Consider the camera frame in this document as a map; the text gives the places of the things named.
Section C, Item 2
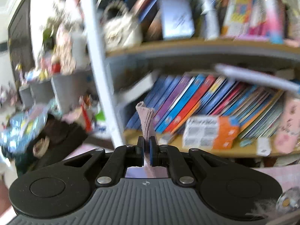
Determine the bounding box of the purple and pink sweater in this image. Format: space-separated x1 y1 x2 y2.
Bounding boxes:
126 102 168 179

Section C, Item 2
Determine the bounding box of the upper orange white box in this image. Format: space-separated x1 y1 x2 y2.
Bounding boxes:
183 115 239 149

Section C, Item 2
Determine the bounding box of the row of colourful books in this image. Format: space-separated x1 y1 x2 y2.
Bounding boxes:
125 73 285 140

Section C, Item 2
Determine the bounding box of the white charger adapter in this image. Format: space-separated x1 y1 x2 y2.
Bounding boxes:
256 137 272 157

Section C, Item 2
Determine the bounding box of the grey white shelf unit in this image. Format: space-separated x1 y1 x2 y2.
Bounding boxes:
17 0 125 148

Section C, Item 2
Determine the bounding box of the wooden bookshelf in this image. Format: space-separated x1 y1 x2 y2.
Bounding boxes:
103 0 300 167

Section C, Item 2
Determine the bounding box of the clear plastic bag of items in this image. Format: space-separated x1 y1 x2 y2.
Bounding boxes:
1 98 62 154

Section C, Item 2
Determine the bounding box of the white tablet device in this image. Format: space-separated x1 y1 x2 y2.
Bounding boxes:
214 64 299 94

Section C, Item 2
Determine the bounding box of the pink cartoon checkered tablecloth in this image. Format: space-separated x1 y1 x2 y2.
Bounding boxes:
0 142 300 225

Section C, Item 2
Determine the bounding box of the white handbag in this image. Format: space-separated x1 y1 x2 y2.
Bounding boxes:
102 0 143 51

